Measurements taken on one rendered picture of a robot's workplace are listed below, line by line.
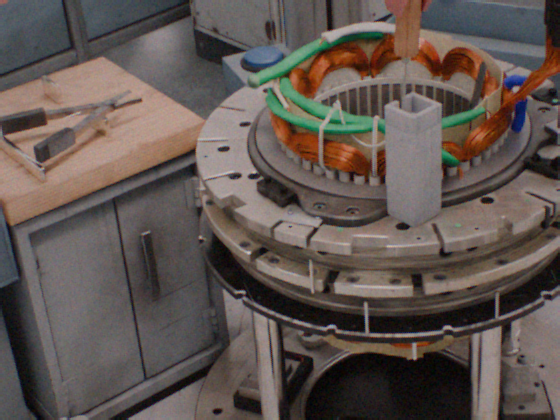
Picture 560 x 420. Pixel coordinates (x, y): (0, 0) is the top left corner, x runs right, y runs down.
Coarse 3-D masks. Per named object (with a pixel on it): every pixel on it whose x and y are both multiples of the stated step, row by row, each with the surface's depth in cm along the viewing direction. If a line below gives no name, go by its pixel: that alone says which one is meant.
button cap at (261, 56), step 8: (256, 48) 122; (264, 48) 121; (272, 48) 121; (248, 56) 120; (256, 56) 120; (264, 56) 120; (272, 56) 120; (280, 56) 120; (248, 64) 120; (256, 64) 119; (264, 64) 119; (272, 64) 119
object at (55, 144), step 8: (64, 128) 99; (72, 128) 99; (56, 136) 98; (64, 136) 98; (72, 136) 99; (40, 144) 97; (48, 144) 97; (56, 144) 98; (64, 144) 99; (72, 144) 99; (40, 152) 97; (48, 152) 97; (56, 152) 98; (40, 160) 97
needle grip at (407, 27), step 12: (408, 0) 74; (420, 0) 75; (408, 12) 75; (420, 12) 75; (396, 24) 76; (408, 24) 75; (396, 36) 76; (408, 36) 76; (396, 48) 77; (408, 48) 76
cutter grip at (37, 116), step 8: (24, 112) 102; (32, 112) 102; (40, 112) 102; (0, 120) 101; (8, 120) 101; (16, 120) 102; (24, 120) 102; (32, 120) 102; (40, 120) 102; (8, 128) 102; (16, 128) 102; (24, 128) 102; (32, 128) 103
